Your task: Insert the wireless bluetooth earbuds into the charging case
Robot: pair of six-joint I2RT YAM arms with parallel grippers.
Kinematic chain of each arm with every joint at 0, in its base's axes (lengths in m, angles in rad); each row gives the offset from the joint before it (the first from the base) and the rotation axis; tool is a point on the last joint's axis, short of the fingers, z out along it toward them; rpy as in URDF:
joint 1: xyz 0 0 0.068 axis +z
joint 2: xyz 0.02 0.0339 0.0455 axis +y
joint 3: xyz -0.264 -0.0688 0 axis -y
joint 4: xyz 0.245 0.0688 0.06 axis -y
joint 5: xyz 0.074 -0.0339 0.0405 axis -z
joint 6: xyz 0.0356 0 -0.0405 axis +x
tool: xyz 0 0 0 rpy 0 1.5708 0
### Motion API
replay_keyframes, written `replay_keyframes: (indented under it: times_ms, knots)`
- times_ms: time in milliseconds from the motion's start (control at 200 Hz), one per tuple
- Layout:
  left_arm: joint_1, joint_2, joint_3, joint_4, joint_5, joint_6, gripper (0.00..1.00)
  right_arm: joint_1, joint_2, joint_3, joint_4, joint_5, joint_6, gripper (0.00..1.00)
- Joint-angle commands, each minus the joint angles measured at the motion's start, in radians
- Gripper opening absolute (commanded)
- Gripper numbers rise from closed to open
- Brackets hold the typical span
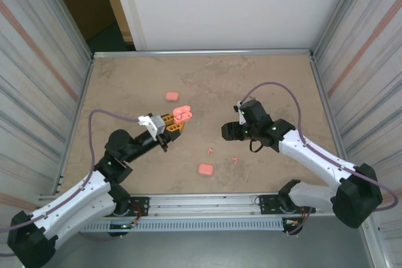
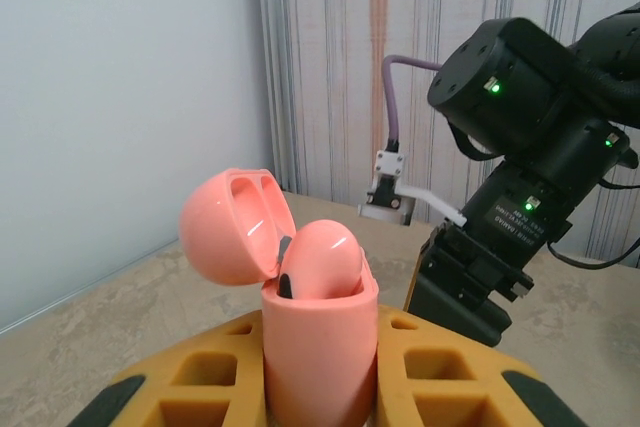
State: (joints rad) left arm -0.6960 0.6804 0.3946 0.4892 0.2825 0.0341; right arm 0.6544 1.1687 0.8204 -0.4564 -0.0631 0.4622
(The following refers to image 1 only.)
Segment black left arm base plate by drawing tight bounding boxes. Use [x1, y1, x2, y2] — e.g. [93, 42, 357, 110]
[127, 196, 150, 217]

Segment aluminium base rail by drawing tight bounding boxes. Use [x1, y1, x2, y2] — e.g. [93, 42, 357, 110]
[37, 193, 335, 219]

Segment grey slotted cable duct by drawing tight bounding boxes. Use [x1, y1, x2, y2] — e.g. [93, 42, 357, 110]
[83, 219, 283, 233]

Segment black base electronics box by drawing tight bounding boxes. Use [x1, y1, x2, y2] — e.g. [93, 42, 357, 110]
[281, 217, 303, 237]
[107, 222, 132, 238]

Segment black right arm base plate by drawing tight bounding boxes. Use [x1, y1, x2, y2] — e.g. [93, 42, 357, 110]
[256, 194, 317, 216]

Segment aluminium table frame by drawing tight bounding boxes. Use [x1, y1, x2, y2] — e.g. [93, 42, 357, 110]
[55, 48, 352, 196]

